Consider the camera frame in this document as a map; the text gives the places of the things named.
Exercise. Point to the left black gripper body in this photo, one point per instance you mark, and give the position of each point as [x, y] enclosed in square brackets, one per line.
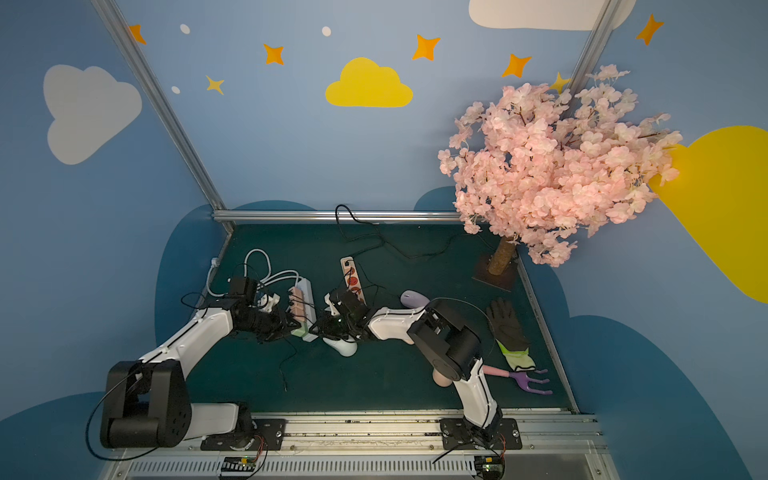
[274, 323]

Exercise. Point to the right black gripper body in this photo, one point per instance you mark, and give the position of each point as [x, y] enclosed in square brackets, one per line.
[335, 323]

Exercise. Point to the light blue wireless mouse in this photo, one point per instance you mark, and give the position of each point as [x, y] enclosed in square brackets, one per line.
[345, 347]

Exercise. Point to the white power strip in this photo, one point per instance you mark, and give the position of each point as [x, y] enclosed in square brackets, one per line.
[302, 308]

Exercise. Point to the pink wireless mouse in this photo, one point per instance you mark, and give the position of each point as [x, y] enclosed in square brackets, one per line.
[441, 380]

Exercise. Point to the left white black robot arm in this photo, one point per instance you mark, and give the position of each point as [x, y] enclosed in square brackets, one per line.
[147, 402]

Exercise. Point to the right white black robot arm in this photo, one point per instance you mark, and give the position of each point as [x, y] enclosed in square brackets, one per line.
[445, 340]

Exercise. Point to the beige wooden power strip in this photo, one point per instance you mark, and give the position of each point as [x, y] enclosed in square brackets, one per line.
[351, 277]

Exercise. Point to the green circuit board left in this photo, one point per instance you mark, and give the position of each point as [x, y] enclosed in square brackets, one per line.
[237, 468]

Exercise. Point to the green circuit board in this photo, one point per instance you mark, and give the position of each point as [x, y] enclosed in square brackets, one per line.
[489, 467]
[237, 468]

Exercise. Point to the black green work glove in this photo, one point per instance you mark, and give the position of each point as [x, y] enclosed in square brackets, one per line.
[509, 335]

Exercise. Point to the pink purple garden rake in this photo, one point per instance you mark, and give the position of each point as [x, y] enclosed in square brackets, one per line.
[522, 378]

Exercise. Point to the green circuit board right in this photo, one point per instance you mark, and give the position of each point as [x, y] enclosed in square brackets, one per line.
[489, 467]

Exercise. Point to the pink cherry blossom tree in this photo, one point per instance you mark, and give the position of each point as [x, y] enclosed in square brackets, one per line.
[543, 163]

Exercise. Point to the purple wireless mouse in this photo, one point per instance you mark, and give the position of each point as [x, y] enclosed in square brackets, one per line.
[413, 300]

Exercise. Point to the aluminium back frame bar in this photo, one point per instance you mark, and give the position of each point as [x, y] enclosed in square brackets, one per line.
[343, 215]

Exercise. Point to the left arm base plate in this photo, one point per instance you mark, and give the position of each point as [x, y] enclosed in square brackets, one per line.
[260, 434]

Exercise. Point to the aluminium front rail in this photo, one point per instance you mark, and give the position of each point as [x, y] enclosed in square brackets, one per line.
[391, 445]

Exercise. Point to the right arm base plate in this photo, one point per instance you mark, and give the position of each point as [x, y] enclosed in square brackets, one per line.
[459, 434]

